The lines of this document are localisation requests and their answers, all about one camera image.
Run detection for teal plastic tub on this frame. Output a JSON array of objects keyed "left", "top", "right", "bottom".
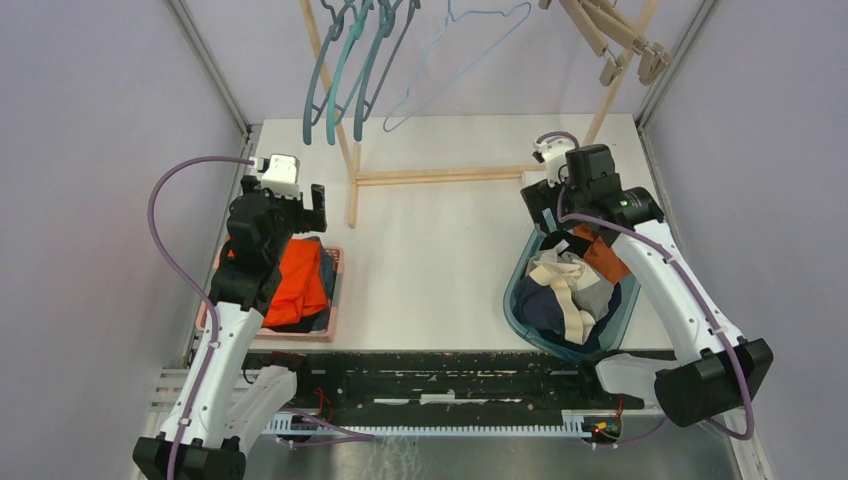
[{"left": 503, "top": 231, "right": 641, "bottom": 363}]

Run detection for black garment in tub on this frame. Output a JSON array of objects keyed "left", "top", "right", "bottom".
[{"left": 539, "top": 230, "right": 593, "bottom": 258}]

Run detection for white cable duct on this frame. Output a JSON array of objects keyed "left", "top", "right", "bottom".
[{"left": 261, "top": 412, "right": 613, "bottom": 440}]

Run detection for light blue hanger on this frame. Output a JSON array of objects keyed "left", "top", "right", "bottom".
[{"left": 381, "top": 1, "right": 533, "bottom": 133}]

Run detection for white cloth on table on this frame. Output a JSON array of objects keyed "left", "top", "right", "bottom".
[{"left": 521, "top": 170, "right": 547, "bottom": 188}]

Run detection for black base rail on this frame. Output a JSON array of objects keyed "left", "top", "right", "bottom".
[{"left": 234, "top": 351, "right": 645, "bottom": 427}]

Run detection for brown orange underwear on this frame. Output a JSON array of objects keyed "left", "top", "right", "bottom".
[{"left": 572, "top": 225, "right": 631, "bottom": 284}]

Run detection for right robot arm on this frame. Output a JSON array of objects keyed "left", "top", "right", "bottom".
[{"left": 521, "top": 144, "right": 774, "bottom": 440}]

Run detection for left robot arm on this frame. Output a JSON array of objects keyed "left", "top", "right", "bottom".
[{"left": 132, "top": 175, "right": 327, "bottom": 479}]

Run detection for wooden clothes rack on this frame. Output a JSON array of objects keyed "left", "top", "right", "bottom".
[{"left": 326, "top": 1, "right": 659, "bottom": 227}]

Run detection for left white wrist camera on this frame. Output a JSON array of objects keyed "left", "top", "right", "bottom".
[{"left": 250, "top": 154, "right": 301, "bottom": 200}]

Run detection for pink laundry basket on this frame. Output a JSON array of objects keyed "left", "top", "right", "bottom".
[{"left": 209, "top": 238, "right": 344, "bottom": 343}]

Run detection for wooden clip hangers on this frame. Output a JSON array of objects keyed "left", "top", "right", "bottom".
[{"left": 559, "top": 0, "right": 673, "bottom": 87}]

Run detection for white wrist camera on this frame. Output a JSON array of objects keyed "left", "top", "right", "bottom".
[
  {"left": 250, "top": 154, "right": 301, "bottom": 200},
  {"left": 533, "top": 137, "right": 574, "bottom": 187}
]

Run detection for teal clip hanger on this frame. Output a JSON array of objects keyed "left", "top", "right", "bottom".
[
  {"left": 325, "top": 0, "right": 376, "bottom": 145},
  {"left": 352, "top": 0, "right": 422, "bottom": 143},
  {"left": 300, "top": 1, "right": 358, "bottom": 145}
]

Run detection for grey underwear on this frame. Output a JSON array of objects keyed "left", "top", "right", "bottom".
[{"left": 525, "top": 249, "right": 614, "bottom": 320}]

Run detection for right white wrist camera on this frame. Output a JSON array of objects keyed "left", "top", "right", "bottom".
[{"left": 533, "top": 137, "right": 574, "bottom": 187}]

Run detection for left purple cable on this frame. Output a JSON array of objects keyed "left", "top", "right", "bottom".
[{"left": 146, "top": 156, "right": 376, "bottom": 480}]

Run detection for orange garment in basket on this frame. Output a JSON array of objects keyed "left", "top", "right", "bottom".
[{"left": 262, "top": 237, "right": 329, "bottom": 333}]

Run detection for navy cream-band underwear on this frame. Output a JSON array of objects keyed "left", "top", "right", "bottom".
[{"left": 514, "top": 263, "right": 596, "bottom": 345}]

